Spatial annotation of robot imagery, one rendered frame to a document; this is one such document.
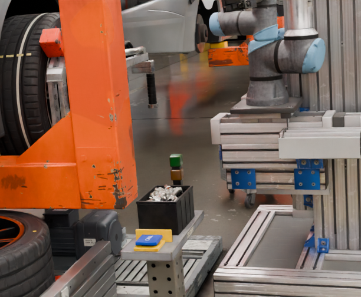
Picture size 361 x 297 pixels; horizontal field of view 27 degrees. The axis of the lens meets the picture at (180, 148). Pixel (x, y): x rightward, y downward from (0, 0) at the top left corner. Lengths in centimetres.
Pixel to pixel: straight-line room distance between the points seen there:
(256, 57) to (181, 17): 312
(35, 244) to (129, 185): 42
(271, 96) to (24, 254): 98
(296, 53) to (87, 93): 71
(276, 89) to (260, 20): 38
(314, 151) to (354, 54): 44
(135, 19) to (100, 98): 310
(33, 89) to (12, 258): 77
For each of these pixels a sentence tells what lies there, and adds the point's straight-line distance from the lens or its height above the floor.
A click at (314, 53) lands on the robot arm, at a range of 250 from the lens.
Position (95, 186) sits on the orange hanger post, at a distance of 253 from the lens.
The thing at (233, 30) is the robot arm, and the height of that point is 110.
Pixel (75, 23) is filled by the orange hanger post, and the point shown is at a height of 115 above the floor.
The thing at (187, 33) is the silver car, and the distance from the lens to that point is 572.
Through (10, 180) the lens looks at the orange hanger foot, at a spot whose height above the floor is 63.
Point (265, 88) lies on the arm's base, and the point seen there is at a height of 88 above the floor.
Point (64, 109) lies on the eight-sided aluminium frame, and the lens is 282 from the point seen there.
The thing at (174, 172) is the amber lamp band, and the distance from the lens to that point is 263.
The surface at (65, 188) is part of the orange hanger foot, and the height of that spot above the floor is 60.
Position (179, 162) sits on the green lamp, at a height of 64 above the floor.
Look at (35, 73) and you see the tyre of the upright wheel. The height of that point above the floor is 97.
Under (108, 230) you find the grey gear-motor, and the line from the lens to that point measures 283.
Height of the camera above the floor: 124
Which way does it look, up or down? 12 degrees down
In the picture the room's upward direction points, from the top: 4 degrees counter-clockwise
